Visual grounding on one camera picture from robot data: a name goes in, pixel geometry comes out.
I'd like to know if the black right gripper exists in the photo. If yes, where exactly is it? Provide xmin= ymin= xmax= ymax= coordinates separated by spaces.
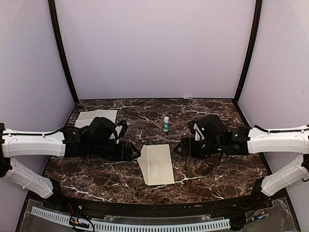
xmin=174 ymin=137 xmax=224 ymax=160

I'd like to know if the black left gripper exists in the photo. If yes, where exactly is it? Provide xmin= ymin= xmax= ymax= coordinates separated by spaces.
xmin=89 ymin=140 xmax=141 ymax=161

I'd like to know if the cream paper envelope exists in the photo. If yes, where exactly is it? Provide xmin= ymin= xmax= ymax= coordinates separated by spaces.
xmin=137 ymin=144 xmax=175 ymax=186

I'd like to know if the spare white paper sheet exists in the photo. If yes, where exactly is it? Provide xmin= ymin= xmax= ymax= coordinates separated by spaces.
xmin=74 ymin=109 xmax=117 ymax=128

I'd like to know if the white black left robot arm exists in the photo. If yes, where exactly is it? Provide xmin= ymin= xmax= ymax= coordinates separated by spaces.
xmin=0 ymin=117 xmax=141 ymax=211

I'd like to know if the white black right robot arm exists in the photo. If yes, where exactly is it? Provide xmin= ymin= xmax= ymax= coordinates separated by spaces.
xmin=174 ymin=115 xmax=309 ymax=210

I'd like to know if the green white glue stick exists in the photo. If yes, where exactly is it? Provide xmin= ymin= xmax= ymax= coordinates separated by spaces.
xmin=164 ymin=116 xmax=169 ymax=132

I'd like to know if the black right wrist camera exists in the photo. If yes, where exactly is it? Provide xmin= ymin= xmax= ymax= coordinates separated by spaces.
xmin=188 ymin=121 xmax=200 ymax=141

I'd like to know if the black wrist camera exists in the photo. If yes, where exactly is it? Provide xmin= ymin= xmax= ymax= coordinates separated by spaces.
xmin=115 ymin=120 xmax=128 ymax=139
xmin=188 ymin=121 xmax=200 ymax=141

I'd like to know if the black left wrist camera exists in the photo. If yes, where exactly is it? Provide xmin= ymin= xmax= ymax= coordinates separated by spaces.
xmin=115 ymin=120 xmax=128 ymax=139

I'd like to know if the black front table rail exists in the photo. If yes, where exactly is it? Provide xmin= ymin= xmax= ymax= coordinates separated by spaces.
xmin=49 ymin=196 xmax=267 ymax=218

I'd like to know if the white slotted cable duct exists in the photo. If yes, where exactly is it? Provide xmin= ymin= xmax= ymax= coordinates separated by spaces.
xmin=30 ymin=206 xmax=231 ymax=232

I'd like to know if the black right corner frame post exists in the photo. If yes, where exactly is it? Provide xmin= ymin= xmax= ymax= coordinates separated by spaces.
xmin=233 ymin=0 xmax=263 ymax=105

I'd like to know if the black corner frame post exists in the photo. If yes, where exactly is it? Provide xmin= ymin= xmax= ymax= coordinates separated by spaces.
xmin=233 ymin=0 xmax=263 ymax=105
xmin=48 ymin=0 xmax=79 ymax=104

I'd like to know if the black left corner frame post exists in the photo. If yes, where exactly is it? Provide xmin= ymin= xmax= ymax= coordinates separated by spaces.
xmin=48 ymin=0 xmax=79 ymax=104

